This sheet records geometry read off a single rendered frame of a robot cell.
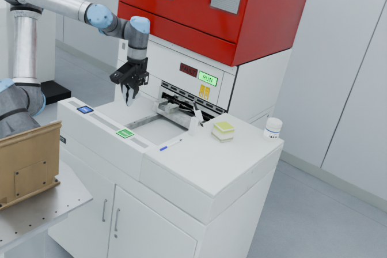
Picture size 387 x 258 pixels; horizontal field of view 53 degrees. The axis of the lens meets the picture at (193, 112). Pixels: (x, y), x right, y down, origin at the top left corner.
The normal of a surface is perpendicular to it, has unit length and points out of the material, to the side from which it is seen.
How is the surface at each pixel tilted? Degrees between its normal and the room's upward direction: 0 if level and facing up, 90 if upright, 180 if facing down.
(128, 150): 90
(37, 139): 90
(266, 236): 0
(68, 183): 0
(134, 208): 90
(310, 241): 0
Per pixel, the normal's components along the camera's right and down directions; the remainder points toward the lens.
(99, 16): -0.13, -0.02
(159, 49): -0.59, 0.26
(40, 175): 0.78, 0.39
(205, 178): 0.18, -0.88
